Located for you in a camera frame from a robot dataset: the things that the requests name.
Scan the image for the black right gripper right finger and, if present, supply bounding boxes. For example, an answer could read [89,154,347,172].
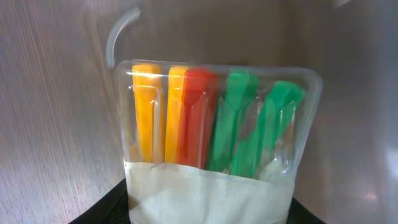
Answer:
[287,197,326,224]

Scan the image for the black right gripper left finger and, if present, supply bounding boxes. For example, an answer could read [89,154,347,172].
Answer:
[70,179,131,224]

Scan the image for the clear pack of coloured clips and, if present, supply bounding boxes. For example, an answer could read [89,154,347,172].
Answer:
[113,58,324,224]

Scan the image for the clear plastic storage container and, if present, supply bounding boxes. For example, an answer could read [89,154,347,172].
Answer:
[1,1,397,223]

